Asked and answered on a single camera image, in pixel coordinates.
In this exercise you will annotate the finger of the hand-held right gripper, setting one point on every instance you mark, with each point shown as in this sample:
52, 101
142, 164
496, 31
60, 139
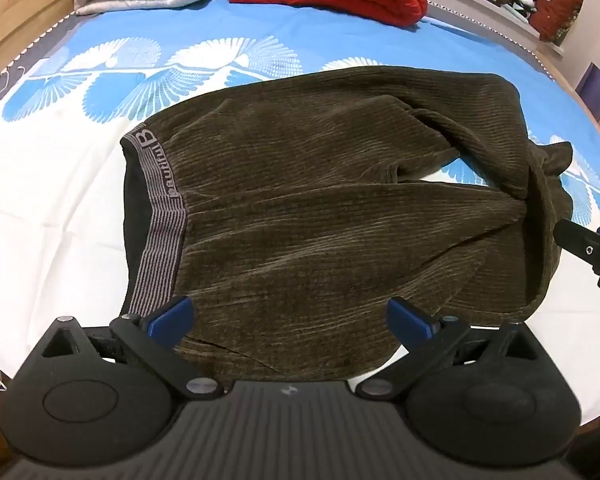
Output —
587, 250

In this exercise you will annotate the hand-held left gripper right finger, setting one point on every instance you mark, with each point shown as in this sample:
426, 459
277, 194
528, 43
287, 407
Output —
406, 317

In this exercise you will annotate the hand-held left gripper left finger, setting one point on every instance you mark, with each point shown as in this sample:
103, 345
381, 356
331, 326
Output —
172, 316

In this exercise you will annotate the purple box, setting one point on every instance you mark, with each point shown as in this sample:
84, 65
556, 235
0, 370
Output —
597, 90

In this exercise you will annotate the blue and white printed bed sheet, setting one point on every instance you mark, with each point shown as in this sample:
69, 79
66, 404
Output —
55, 185

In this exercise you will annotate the dark red cushion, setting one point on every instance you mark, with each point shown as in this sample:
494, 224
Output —
555, 10

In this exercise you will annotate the panda plush toy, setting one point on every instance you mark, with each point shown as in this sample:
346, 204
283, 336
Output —
525, 0

